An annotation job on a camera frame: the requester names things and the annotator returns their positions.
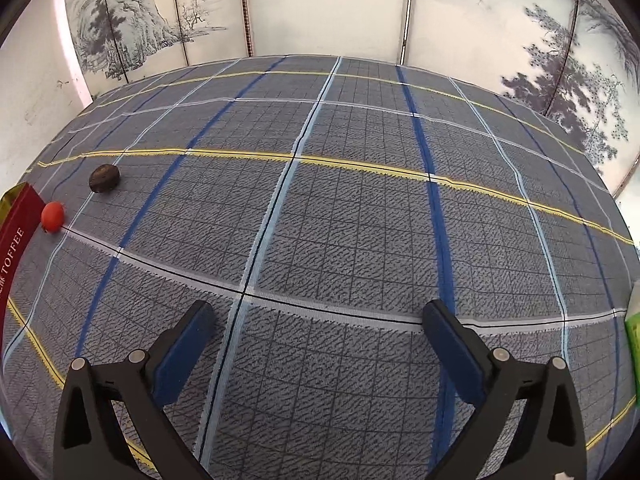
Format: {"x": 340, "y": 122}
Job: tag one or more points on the green packet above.
{"x": 634, "y": 345}

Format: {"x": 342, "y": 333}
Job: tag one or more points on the grey plaid tablecloth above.
{"x": 350, "y": 210}

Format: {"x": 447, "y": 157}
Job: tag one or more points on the ink landscape folding screen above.
{"x": 325, "y": 5}

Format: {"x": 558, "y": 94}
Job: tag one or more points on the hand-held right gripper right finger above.
{"x": 452, "y": 355}

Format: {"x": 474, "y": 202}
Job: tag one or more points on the small red tomato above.
{"x": 52, "y": 215}

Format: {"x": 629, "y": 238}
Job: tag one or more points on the gold tin box red sides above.
{"x": 17, "y": 230}

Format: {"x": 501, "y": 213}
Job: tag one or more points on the dark purple passion fruit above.
{"x": 104, "y": 178}

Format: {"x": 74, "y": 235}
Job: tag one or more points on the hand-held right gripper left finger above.
{"x": 182, "y": 355}

